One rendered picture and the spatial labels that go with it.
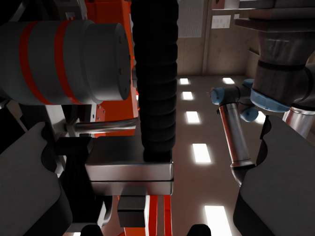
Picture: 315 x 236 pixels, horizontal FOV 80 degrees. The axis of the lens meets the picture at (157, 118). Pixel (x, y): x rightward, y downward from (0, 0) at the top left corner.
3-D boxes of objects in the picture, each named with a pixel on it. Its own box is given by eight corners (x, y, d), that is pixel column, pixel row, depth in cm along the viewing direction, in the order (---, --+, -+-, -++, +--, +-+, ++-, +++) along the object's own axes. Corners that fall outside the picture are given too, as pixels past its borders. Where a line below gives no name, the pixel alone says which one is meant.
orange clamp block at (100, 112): (71, 122, 59) (83, 128, 68) (96, 121, 59) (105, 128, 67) (73, 101, 61) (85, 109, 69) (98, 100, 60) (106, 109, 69)
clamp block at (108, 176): (82, 163, 19) (92, 199, 21) (174, 163, 18) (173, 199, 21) (97, 134, 23) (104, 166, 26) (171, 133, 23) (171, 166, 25)
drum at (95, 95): (-55, 25, 24) (-5, 120, 31) (111, 19, 23) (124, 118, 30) (18, 20, 36) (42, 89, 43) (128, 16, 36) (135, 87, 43)
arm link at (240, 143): (230, 198, 82) (206, 92, 92) (253, 194, 84) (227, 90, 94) (246, 204, 71) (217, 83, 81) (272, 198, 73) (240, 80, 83)
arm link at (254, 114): (262, 106, 87) (258, 122, 92) (248, 97, 97) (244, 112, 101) (247, 108, 86) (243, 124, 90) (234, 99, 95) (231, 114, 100)
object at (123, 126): (63, 123, 41) (75, 161, 46) (153, 122, 40) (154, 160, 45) (90, 92, 56) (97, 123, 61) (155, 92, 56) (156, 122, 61)
